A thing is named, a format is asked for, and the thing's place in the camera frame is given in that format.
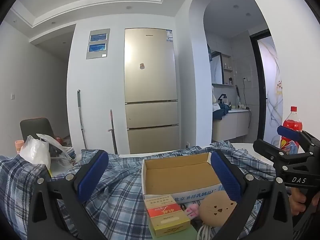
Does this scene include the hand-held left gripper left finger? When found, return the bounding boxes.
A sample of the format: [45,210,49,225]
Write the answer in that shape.
[27,149,109,240]

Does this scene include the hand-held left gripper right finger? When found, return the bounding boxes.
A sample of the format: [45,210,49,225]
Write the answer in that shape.
[210,150,293,240]

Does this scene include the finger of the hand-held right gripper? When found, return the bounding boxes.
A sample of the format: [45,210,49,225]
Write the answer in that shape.
[253,139,304,164]
[277,126,304,144]

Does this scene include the round tan cat-face pad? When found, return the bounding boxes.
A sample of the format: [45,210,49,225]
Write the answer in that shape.
[199,191,237,228]

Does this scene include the cardboard box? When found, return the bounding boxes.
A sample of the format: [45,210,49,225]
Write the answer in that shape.
[141,152,227,203]

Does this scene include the green sponge cloth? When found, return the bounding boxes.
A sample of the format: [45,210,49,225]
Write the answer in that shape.
[149,224,198,240]

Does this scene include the yellow orange paper box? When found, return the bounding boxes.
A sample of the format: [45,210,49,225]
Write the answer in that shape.
[144,194,191,238]

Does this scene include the person's right hand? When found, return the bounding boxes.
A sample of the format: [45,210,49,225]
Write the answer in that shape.
[287,187,307,215]

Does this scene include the red soda bottle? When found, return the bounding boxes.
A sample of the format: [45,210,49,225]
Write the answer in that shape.
[279,106,303,155]

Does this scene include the blue plaid cloth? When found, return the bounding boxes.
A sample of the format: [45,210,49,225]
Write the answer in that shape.
[0,141,278,240]

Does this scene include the clear plastic bag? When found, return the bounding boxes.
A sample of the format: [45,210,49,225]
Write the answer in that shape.
[36,133,75,165]

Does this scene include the white vanity cabinet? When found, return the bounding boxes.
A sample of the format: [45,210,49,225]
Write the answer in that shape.
[212,110,251,143]

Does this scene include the dark stick red tip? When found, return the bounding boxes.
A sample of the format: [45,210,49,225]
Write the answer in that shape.
[107,109,118,154]

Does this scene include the black-framed printed glass door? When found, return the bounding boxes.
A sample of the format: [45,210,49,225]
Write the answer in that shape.
[250,30,284,145]

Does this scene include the blue clothes heap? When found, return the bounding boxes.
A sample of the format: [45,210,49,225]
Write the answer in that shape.
[212,102,232,120]

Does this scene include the white plastic bag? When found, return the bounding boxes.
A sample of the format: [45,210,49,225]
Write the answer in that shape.
[19,135,52,170]

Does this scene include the orange cup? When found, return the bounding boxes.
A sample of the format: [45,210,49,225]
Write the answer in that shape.
[14,140,25,155]

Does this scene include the bathroom mirror cabinet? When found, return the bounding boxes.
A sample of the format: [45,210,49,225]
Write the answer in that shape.
[209,51,224,85]

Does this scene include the gold refrigerator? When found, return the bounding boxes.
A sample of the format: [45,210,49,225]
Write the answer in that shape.
[124,28,181,155]

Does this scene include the grey mop handle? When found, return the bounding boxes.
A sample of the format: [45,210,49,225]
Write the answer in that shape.
[77,89,87,150]

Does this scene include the wall shelf with bottles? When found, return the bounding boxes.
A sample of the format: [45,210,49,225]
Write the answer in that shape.
[222,52,233,85]

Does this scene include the grey wall panel blue screens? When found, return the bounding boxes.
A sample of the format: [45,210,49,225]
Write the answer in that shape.
[86,28,110,60]

